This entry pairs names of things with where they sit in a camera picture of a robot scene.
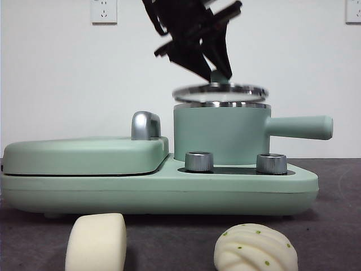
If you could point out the mint green hinged griddle lid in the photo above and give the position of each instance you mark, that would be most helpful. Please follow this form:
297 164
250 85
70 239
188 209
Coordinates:
84 155

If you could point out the smooth white steamed bun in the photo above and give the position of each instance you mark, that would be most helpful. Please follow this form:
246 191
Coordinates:
96 242

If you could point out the silver control knob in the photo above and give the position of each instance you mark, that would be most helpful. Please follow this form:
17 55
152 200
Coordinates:
198 162
271 163

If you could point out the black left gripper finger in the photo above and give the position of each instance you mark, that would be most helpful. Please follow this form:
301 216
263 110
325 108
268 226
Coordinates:
191 59
221 53

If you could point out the glass lid with green knob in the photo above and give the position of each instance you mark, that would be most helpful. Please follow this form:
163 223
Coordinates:
220 94

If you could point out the white wall socket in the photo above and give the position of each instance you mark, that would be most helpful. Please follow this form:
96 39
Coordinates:
354 11
103 12

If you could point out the mint green breakfast machine base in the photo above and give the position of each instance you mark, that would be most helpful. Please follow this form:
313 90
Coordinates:
169 194

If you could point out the pleated bun with green specks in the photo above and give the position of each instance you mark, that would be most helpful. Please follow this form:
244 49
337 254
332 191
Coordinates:
253 248

